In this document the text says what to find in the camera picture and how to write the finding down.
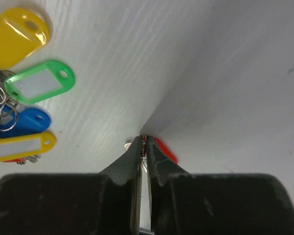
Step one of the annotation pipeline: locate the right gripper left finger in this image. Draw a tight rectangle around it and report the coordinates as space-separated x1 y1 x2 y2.
100 136 141 233

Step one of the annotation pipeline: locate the yellow oval key tag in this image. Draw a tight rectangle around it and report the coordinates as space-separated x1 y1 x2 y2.
0 7 51 70

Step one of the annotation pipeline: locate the key with red tag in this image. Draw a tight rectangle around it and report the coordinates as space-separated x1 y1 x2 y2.
124 137 179 172

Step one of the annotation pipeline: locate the yellow rectangular key tag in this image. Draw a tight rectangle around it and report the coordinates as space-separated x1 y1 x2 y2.
0 131 56 162

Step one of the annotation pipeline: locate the keyring bunch with colourful tags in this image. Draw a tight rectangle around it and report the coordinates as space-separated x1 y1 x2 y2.
0 7 76 165

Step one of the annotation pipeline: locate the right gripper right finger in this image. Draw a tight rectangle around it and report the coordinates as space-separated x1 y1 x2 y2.
147 136 188 232

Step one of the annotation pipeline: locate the blue key tag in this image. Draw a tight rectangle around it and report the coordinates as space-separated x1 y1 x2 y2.
0 106 51 139

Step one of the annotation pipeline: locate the green key tag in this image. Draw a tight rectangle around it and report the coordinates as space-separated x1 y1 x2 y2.
4 59 75 104

